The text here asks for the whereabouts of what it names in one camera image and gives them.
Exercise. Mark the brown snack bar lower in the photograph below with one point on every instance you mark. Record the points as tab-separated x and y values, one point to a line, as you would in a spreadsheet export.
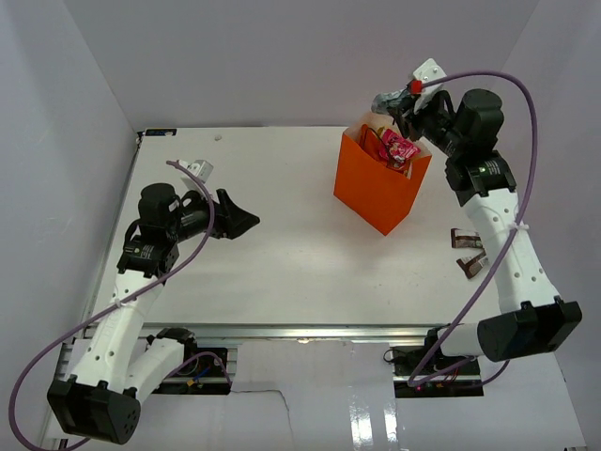
471	266

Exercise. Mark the red chips bag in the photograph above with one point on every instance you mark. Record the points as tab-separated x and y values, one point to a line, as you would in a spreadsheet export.
373	145

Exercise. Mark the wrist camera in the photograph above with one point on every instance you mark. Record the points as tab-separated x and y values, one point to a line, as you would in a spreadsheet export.
201	169
425	83

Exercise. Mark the orange paper bag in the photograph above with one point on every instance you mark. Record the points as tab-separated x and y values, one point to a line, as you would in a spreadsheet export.
382	197

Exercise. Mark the grey blue snack packet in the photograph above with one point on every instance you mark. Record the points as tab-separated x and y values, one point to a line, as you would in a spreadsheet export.
384	102

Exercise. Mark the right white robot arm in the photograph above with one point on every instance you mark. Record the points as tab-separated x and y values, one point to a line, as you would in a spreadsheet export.
533	318

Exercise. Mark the brown snack bar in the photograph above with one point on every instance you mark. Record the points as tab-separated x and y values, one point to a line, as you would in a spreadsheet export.
461	238
471	266

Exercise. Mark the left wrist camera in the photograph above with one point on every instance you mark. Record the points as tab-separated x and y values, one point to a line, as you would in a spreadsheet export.
201	169

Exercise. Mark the brown snack bar upper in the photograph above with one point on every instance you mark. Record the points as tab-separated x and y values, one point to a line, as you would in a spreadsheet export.
461	238

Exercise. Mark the pink snack packet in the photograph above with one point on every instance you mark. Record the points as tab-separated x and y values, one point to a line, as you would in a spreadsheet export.
396	151

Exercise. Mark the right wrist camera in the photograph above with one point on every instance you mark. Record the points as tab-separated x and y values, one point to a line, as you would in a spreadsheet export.
425	83

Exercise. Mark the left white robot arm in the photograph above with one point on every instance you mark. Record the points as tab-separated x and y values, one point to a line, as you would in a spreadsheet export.
102	397

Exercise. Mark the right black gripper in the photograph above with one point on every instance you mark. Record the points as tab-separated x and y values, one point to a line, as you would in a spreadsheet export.
405	116

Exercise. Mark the aluminium table rail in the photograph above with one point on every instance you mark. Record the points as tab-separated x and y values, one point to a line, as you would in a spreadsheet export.
238	333

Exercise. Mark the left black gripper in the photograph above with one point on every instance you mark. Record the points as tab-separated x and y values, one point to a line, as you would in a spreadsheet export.
229	219

